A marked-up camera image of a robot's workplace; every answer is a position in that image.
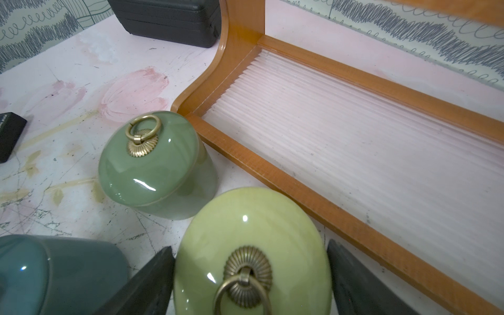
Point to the black plastic case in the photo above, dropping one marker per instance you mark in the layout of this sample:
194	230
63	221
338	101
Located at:
196	23

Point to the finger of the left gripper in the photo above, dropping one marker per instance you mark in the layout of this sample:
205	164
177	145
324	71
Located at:
12	126

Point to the blue canister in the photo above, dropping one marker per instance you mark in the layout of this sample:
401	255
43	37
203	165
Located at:
58	275

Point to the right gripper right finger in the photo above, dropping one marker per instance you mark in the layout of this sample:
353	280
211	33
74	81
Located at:
357	290

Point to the light green canister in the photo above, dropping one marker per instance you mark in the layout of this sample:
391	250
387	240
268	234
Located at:
252	251

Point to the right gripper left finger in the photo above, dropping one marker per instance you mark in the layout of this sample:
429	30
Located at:
149	291

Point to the wooden three-tier shelf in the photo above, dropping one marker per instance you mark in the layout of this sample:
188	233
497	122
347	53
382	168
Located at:
412	179

